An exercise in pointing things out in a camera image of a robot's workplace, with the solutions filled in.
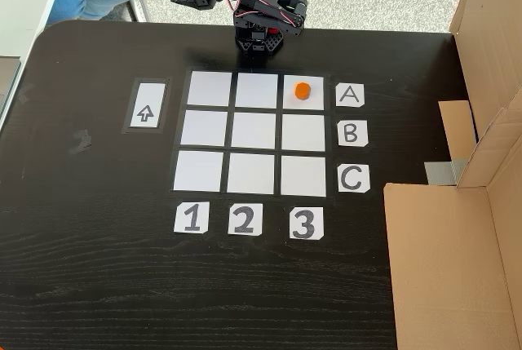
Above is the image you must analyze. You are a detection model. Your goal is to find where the brown cardboard screen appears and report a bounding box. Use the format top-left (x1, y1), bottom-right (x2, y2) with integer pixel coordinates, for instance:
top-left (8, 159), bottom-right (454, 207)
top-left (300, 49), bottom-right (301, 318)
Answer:
top-left (383, 0), bottom-right (522, 350)

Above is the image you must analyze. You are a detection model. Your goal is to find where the paper label number 2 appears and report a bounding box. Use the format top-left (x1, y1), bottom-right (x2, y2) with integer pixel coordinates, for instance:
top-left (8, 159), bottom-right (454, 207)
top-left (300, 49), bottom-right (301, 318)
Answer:
top-left (228, 202), bottom-right (264, 237)

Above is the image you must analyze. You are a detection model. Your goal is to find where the white furniture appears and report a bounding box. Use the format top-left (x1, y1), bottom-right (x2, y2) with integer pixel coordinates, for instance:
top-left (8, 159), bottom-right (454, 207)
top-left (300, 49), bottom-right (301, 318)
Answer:
top-left (0, 0), bottom-right (75, 60)

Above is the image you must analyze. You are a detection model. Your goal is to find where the paper label letter C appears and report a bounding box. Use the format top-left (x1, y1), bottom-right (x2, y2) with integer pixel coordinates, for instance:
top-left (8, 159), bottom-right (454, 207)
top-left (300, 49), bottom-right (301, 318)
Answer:
top-left (337, 164), bottom-right (371, 193)

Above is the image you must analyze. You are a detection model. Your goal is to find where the paper label number 3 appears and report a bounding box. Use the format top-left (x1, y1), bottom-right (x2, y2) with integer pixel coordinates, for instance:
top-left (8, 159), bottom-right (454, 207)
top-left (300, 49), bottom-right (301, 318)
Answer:
top-left (289, 206), bottom-right (325, 240)

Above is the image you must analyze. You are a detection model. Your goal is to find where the paper label letter B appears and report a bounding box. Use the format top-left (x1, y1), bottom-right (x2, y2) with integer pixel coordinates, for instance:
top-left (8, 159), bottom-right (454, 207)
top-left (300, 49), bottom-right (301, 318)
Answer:
top-left (337, 120), bottom-right (369, 148)

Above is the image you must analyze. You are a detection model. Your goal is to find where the paper label letter A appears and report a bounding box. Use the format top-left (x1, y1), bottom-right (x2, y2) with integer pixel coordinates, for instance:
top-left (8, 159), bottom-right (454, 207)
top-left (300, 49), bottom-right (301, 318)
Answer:
top-left (335, 83), bottom-right (365, 109)

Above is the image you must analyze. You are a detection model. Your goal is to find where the paper label number 1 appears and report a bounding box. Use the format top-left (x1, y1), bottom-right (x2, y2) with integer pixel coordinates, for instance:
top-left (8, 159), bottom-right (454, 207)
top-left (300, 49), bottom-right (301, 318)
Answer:
top-left (174, 202), bottom-right (210, 235)

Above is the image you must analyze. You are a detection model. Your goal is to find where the white nine-square grid sheet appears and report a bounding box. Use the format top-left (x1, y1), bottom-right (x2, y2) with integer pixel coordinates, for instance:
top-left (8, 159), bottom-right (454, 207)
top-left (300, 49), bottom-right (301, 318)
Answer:
top-left (170, 68), bottom-right (331, 200)

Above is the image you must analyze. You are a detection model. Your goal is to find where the white arrow paper sheet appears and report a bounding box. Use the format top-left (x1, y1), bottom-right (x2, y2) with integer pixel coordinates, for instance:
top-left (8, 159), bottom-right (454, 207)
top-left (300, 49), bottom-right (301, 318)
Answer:
top-left (129, 82), bottom-right (166, 130)

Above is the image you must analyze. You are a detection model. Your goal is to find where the grey duct tape strip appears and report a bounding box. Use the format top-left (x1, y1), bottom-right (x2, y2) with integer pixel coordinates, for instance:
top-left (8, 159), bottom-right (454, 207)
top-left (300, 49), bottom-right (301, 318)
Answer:
top-left (423, 157), bottom-right (468, 187)

